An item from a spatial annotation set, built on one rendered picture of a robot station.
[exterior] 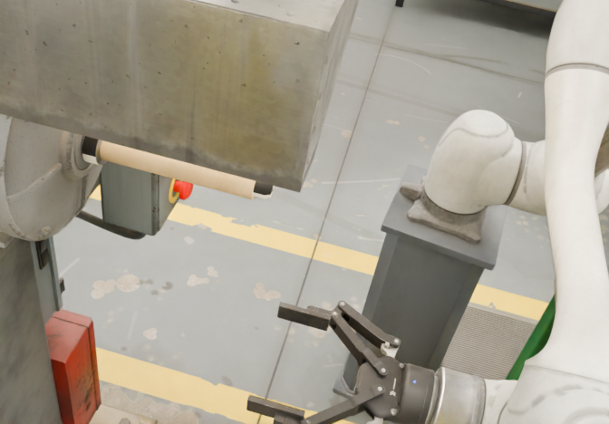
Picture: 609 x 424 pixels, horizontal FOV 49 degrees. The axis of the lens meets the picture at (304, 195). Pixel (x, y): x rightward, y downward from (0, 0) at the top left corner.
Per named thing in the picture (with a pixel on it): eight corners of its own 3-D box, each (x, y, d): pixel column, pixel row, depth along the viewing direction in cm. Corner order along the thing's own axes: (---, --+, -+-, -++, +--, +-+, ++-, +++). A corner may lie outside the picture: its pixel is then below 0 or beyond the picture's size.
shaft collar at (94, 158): (82, 168, 76) (79, 136, 73) (101, 147, 79) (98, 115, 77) (98, 173, 76) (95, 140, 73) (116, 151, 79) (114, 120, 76)
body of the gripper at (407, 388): (417, 444, 83) (344, 423, 83) (425, 383, 88) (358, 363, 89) (431, 420, 77) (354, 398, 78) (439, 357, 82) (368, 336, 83)
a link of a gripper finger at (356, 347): (381, 377, 82) (390, 371, 82) (329, 309, 87) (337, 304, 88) (375, 390, 85) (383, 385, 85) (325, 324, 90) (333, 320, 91)
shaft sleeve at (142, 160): (101, 165, 76) (99, 142, 74) (113, 149, 78) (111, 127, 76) (250, 205, 74) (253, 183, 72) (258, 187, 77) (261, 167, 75)
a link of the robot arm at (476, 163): (425, 166, 167) (449, 91, 153) (496, 183, 166) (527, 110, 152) (420, 206, 155) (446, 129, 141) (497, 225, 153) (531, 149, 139)
